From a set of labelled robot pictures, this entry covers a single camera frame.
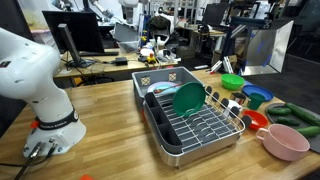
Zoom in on black monitor stand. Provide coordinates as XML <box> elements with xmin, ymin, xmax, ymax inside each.
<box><xmin>58</xmin><ymin>23</ymin><xmax>97</xmax><ymax>69</ymax></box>

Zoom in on silver metal jug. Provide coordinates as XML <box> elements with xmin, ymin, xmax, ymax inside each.
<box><xmin>229</xmin><ymin>91</ymin><xmax>251</xmax><ymax>106</ymax></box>

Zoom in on black background monitor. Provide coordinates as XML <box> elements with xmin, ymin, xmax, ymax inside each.
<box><xmin>201</xmin><ymin>3</ymin><xmax>231</xmax><ymax>28</ymax></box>

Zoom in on gray plastic bin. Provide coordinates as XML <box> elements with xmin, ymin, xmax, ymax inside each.
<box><xmin>131</xmin><ymin>66</ymin><xmax>204</xmax><ymax>109</ymax></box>

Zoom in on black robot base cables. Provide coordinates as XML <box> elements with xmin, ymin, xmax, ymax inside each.
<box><xmin>0</xmin><ymin>142</ymin><xmax>58</xmax><ymax>180</ymax></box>

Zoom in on lavender plate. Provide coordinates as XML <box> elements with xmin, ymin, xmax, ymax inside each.
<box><xmin>146</xmin><ymin>81</ymin><xmax>181</xmax><ymax>95</ymax></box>

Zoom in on black power adapter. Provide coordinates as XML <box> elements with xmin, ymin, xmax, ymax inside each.
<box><xmin>114</xmin><ymin>57</ymin><xmax>129</xmax><ymax>66</ymax></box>

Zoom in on white plastic cup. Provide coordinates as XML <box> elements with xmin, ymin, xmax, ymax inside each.
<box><xmin>222</xmin><ymin>99</ymin><xmax>244</xmax><ymax>118</ymax></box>

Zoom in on black keyboard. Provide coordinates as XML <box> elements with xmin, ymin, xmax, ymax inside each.
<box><xmin>78</xmin><ymin>50</ymin><xmax>120</xmax><ymax>57</ymax></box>

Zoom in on gray laptop lid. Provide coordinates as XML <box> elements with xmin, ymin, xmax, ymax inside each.
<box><xmin>113</xmin><ymin>22</ymin><xmax>140</xmax><ymax>43</ymax></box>

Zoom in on red utensil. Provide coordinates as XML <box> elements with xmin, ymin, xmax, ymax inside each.
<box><xmin>153</xmin><ymin>83</ymin><xmax>184</xmax><ymax>94</ymax></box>

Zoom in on black bag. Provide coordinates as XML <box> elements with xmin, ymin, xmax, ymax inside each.
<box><xmin>146</xmin><ymin>14</ymin><xmax>172</xmax><ymax>34</ymax></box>

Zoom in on green cucumber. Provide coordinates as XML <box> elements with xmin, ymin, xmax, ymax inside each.
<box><xmin>295</xmin><ymin>125</ymin><xmax>320</xmax><ymax>138</ymax></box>
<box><xmin>284</xmin><ymin>102</ymin><xmax>320</xmax><ymax>127</ymax></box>
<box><xmin>275</xmin><ymin>116</ymin><xmax>301</xmax><ymax>127</ymax></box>
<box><xmin>267</xmin><ymin>106</ymin><xmax>293</xmax><ymax>117</ymax></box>

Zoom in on yellow toy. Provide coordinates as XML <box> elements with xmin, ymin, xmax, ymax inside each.
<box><xmin>146</xmin><ymin>53</ymin><xmax>158</xmax><ymax>65</ymax></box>

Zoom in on white round dish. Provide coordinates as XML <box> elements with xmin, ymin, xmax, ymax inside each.
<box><xmin>139</xmin><ymin>47</ymin><xmax>154</xmax><ymax>57</ymax></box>

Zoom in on round gray tray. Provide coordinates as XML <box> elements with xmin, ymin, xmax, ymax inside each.
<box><xmin>265</xmin><ymin>102</ymin><xmax>320</xmax><ymax>154</ymax></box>

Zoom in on black extrusion camera stand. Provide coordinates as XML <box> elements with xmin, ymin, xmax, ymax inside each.
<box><xmin>206</xmin><ymin>16</ymin><xmax>273</xmax><ymax>76</ymax></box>

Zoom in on pink bowl with handle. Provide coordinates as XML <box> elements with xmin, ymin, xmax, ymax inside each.
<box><xmin>255</xmin><ymin>123</ymin><xmax>311</xmax><ymax>162</ymax></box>

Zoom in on clear plastic box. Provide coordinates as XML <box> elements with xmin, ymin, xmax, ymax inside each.
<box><xmin>118</xmin><ymin>39</ymin><xmax>141</xmax><ymax>54</ymax></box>

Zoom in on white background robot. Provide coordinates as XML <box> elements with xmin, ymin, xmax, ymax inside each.
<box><xmin>118</xmin><ymin>0</ymin><xmax>141</xmax><ymax>25</ymax></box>

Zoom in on bright green plastic bowl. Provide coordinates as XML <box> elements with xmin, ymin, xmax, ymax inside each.
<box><xmin>220</xmin><ymin>73</ymin><xmax>246</xmax><ymax>91</ymax></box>

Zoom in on wooden office desk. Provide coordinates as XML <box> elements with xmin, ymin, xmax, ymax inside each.
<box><xmin>53</xmin><ymin>48</ymin><xmax>183</xmax><ymax>80</ymax></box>

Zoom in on black computer monitor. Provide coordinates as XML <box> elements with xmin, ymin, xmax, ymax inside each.
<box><xmin>42</xmin><ymin>10</ymin><xmax>105</xmax><ymax>54</ymax></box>

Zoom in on silver reflective panel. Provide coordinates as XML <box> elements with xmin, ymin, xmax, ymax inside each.
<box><xmin>239</xmin><ymin>20</ymin><xmax>295</xmax><ymax>77</ymax></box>

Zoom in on blue plastic plate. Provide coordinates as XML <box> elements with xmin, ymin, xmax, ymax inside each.
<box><xmin>241</xmin><ymin>84</ymin><xmax>275</xmax><ymax>102</ymax></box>

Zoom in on small red bowl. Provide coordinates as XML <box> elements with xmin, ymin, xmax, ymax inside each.
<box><xmin>241</xmin><ymin>109</ymin><xmax>270</xmax><ymax>131</ymax></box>

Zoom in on silver and gray dish rack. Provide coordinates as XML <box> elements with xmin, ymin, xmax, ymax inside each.
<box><xmin>143</xmin><ymin>85</ymin><xmax>253</xmax><ymax>168</ymax></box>

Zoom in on green plastic plate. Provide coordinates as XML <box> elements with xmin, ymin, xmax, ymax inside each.
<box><xmin>172</xmin><ymin>81</ymin><xmax>207</xmax><ymax>118</ymax></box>

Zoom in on white rice grains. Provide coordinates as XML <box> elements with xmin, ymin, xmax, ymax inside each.
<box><xmin>250</xmin><ymin>119</ymin><xmax>266</xmax><ymax>128</ymax></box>

